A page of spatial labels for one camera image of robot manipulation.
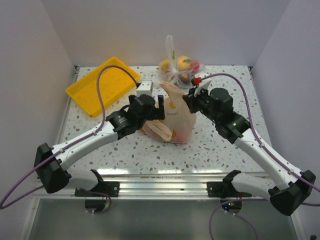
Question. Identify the yellow plastic tray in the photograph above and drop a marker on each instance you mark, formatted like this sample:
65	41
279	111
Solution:
111	80

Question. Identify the aluminium mounting rail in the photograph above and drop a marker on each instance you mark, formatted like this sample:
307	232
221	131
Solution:
197	186

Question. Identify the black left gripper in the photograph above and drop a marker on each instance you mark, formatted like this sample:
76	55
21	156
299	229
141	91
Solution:
157	113

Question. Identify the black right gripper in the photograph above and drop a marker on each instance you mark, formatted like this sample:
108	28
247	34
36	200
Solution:
191	98

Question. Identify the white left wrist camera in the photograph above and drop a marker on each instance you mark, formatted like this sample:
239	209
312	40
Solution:
145	88

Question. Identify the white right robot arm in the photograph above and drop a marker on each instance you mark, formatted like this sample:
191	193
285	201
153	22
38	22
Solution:
287	187

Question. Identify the clear plastic bag of fruit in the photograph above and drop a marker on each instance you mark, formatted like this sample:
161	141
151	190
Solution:
178	69

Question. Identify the orange banana print plastic bag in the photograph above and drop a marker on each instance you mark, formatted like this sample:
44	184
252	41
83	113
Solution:
178	123

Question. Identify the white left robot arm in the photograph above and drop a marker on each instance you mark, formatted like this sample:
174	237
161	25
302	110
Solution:
51	163

